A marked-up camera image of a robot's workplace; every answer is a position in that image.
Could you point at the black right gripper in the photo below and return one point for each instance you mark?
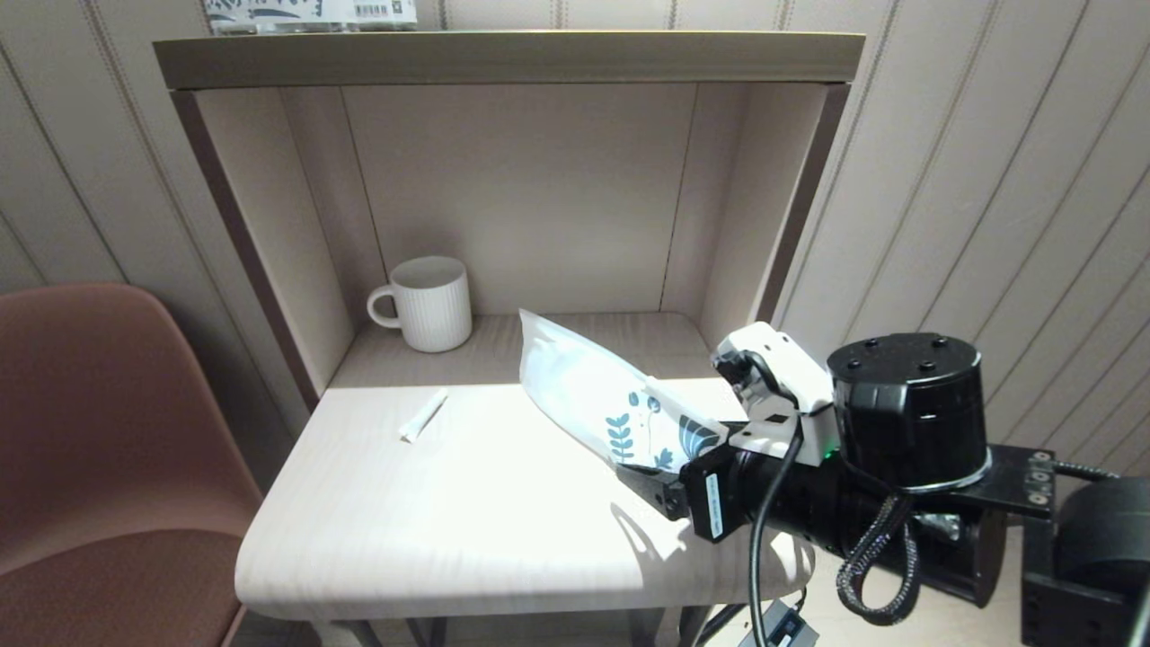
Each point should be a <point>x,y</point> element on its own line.
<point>714,494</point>

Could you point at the white floral plastic bag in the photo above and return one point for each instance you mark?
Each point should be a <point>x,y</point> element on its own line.
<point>584,386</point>

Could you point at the white ribbed ceramic mug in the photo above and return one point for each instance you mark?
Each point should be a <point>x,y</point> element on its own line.
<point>431,305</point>

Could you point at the light wooden desk with shelf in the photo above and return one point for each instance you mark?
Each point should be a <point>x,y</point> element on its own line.
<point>503,180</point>

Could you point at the reddish brown chair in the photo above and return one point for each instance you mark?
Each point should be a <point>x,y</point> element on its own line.
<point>99,467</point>

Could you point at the patterned package with barcode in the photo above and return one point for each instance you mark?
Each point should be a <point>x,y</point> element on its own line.
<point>305,13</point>

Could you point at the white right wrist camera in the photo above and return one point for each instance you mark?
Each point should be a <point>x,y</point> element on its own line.
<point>791,377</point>

